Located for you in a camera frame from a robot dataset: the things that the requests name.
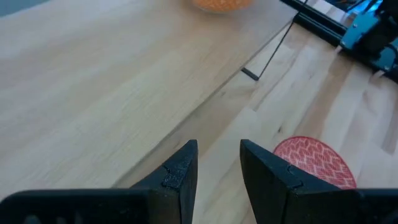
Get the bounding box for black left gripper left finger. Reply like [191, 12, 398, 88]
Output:
[0, 139, 199, 224]

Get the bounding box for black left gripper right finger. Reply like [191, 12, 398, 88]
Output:
[239, 139, 398, 224]

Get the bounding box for red patterned bowl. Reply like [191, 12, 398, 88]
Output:
[273, 136, 358, 190]

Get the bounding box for orange patterned bowl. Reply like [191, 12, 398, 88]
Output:
[191, 0, 254, 14]

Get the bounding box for wooden shelf black wire legs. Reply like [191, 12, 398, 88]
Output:
[0, 0, 299, 200]

